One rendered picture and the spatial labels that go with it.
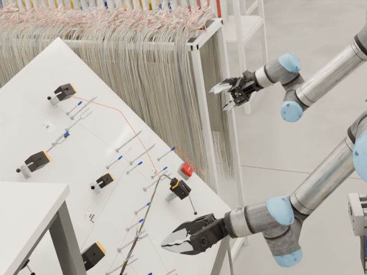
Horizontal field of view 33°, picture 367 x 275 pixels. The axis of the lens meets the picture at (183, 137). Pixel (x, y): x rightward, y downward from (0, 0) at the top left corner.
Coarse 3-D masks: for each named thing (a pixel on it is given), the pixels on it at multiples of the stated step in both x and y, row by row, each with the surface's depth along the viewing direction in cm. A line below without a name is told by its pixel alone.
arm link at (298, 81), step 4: (296, 76) 218; (300, 76) 220; (292, 80) 218; (296, 80) 218; (300, 80) 219; (304, 80) 222; (284, 84) 220; (288, 84) 219; (292, 84) 219; (296, 84) 219; (300, 84) 219; (284, 88) 222; (288, 88) 218; (292, 88) 216; (296, 88) 216
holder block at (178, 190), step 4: (180, 180) 240; (180, 184) 237; (184, 184) 239; (176, 188) 237; (180, 188) 237; (184, 188) 237; (188, 188) 239; (176, 192) 238; (180, 192) 237; (184, 192) 237; (188, 192) 238; (180, 196) 238; (184, 196) 238
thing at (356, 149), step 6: (360, 120) 148; (366, 120) 144; (360, 126) 145; (366, 126) 142; (360, 132) 142; (366, 132) 139; (360, 138) 139; (366, 138) 137; (354, 144) 141; (360, 144) 137; (366, 144) 136; (354, 150) 139; (360, 150) 137; (366, 150) 136; (354, 156) 138; (360, 156) 137; (366, 156) 137; (354, 162) 139; (360, 162) 138; (366, 162) 137; (360, 168) 138; (366, 168) 138; (360, 174) 139; (366, 174) 138; (366, 180) 139
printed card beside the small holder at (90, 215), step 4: (88, 208) 209; (88, 212) 208; (92, 212) 209; (84, 216) 206; (88, 216) 207; (92, 216) 208; (96, 216) 210; (88, 220) 206; (92, 220) 207; (96, 220) 209; (92, 224) 206
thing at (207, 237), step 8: (216, 224) 161; (224, 224) 163; (200, 232) 157; (208, 232) 159; (216, 232) 161; (224, 232) 163; (192, 240) 156; (200, 240) 156; (208, 240) 158; (216, 240) 160; (200, 248) 156
